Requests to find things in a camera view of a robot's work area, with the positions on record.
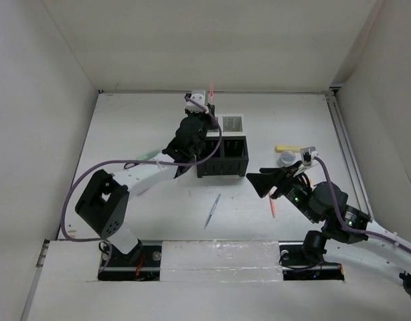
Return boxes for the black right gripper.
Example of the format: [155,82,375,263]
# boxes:
[244,160,319,223]

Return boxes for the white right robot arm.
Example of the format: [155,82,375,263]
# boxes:
[246,160,411,296]

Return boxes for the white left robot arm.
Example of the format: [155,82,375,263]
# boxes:
[75,104,219,265]

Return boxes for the clear jar of paperclips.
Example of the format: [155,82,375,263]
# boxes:
[277,150,297,167]

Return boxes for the orange red pen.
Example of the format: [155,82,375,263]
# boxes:
[268,192,276,219]

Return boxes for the yellow highlighter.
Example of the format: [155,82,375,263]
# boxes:
[274,145,301,152]

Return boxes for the green highlighter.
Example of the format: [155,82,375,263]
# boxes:
[136,149,161,161]

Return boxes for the black slotted organizer box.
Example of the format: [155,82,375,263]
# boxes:
[196,136,249,178]

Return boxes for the white slotted organizer box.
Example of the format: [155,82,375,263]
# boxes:
[216,113,244,136]

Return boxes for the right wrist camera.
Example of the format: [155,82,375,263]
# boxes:
[300,146,318,167]

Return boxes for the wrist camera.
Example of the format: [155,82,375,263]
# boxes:
[300,146,318,167]
[185,90,208,113]

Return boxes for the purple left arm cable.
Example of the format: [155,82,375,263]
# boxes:
[60,95,223,242]

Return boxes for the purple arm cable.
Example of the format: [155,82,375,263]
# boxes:
[60,95,223,242]
[314,155,411,258]

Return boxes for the black handled scissors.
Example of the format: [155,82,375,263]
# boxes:
[123,163,138,170]

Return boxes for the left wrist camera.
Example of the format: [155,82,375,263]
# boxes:
[185,90,208,113]

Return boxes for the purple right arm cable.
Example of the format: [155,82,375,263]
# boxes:
[314,155,411,258]

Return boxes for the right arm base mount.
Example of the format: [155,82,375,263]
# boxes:
[278,231,345,281]

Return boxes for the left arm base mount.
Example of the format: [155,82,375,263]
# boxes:
[97,241,163,282]

